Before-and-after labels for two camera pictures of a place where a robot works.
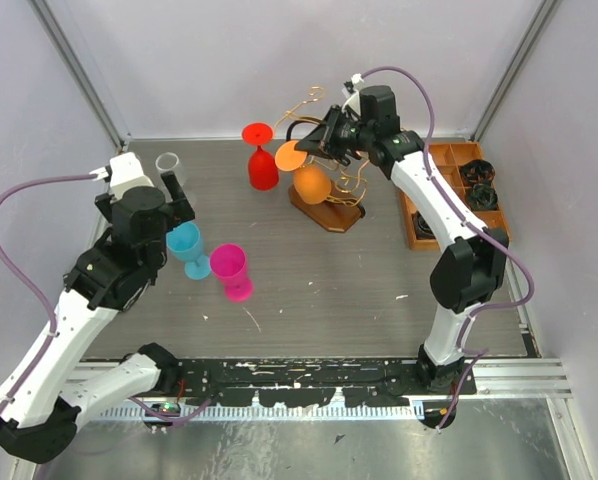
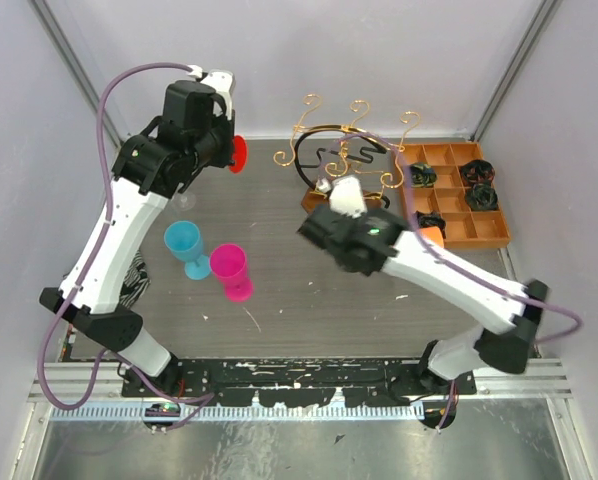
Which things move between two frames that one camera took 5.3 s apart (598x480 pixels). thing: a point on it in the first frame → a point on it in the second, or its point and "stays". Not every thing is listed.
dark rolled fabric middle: (482, 197) stays
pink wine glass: (228, 263) stays
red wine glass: (262, 166) → (239, 155)
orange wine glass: (310, 182) → (432, 234)
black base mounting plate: (312, 382) stays
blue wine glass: (184, 243) stays
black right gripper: (318, 141) → (357, 217)
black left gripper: (181, 206) → (227, 122)
